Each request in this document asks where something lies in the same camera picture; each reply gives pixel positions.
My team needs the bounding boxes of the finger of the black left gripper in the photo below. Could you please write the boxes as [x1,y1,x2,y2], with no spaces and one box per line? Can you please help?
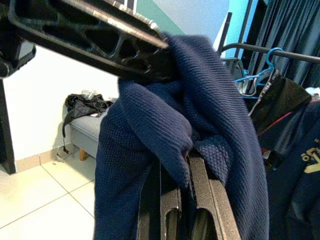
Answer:
[9,4,173,81]
[49,0,170,48]

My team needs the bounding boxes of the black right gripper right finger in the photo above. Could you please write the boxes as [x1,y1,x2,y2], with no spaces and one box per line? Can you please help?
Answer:
[187,156,242,240]

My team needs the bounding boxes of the blue plastic hanger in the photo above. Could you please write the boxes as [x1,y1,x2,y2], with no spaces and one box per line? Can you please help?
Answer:
[233,47,285,101]

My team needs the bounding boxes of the navy knit sweater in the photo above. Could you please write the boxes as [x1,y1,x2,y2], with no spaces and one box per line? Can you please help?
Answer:
[93,32,271,240]

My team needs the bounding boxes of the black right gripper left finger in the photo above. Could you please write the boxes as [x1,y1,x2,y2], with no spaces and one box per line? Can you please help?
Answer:
[136,166,183,240]

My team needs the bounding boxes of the black metal clothes rack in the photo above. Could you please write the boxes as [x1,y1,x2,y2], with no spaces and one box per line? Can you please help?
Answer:
[213,0,320,65]

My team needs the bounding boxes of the black garment white lettered band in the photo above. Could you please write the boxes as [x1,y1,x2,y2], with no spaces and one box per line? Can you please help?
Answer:
[247,69,313,161]

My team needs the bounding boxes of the dark pleated curtain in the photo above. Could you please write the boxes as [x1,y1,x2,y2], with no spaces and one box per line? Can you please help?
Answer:
[246,0,320,88]

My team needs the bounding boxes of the black bag with straps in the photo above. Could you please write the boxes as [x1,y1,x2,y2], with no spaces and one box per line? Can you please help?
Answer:
[56,92,115,161]

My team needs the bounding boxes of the grey ottoman wooden feet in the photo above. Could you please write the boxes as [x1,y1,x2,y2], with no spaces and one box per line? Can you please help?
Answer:
[68,109,118,161]

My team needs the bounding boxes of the navy T-shirt gold print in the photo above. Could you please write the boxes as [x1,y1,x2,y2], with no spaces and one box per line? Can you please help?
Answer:
[257,99,320,240]

